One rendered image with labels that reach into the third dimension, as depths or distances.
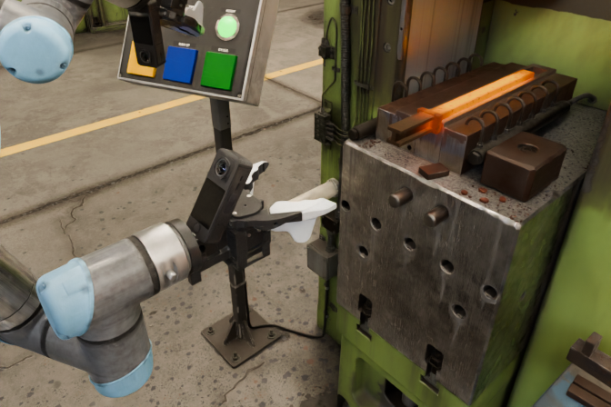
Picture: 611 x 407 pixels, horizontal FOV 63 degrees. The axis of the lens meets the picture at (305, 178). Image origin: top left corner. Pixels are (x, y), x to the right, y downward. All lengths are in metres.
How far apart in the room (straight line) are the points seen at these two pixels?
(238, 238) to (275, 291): 1.34
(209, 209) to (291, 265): 1.48
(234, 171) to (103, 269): 0.18
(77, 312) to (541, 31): 1.12
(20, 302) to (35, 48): 0.29
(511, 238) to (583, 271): 0.25
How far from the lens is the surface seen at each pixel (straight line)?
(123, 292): 0.58
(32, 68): 0.67
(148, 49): 0.91
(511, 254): 0.86
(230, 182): 0.59
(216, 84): 1.10
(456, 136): 0.90
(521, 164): 0.86
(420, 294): 1.03
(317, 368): 1.73
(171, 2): 0.91
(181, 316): 1.93
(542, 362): 1.24
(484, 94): 1.03
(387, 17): 1.13
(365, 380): 1.46
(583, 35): 1.29
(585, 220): 1.01
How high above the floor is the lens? 1.37
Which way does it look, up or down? 31 degrees down
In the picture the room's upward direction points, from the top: straight up
